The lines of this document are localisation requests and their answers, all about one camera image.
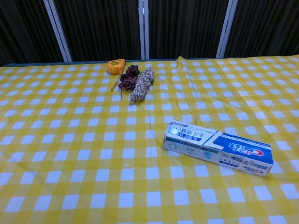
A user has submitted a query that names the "white blue toothpaste box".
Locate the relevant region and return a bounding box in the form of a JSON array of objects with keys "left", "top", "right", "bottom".
[{"left": 162, "top": 120, "right": 274, "bottom": 177}]

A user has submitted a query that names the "dark purple grape bunch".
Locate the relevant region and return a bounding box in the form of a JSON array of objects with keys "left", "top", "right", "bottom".
[{"left": 118, "top": 64, "right": 140, "bottom": 99}]

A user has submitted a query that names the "thin yellow green stem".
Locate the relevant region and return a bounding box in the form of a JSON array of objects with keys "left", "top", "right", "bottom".
[{"left": 110, "top": 72, "right": 123, "bottom": 92}]

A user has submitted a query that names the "orange persimmon slice toy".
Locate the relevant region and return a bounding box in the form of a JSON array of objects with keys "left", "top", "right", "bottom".
[{"left": 107, "top": 59, "right": 127, "bottom": 75}]

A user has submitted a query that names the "yellow white checkered tablecloth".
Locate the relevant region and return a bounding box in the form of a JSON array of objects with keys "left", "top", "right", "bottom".
[{"left": 0, "top": 55, "right": 299, "bottom": 224}]

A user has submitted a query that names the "dark pleated curtain panel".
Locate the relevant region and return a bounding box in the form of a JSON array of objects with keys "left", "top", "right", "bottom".
[{"left": 0, "top": 0, "right": 299, "bottom": 67}]

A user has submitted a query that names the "white brown rope bundle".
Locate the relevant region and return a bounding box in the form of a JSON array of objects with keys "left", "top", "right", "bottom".
[{"left": 128, "top": 67, "right": 156, "bottom": 105}]

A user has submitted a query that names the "white screen frame post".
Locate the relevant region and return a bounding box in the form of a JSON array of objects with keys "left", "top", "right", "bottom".
[
  {"left": 138, "top": 0, "right": 150, "bottom": 60},
  {"left": 215, "top": 0, "right": 238, "bottom": 59},
  {"left": 43, "top": 0, "right": 73, "bottom": 63}
]

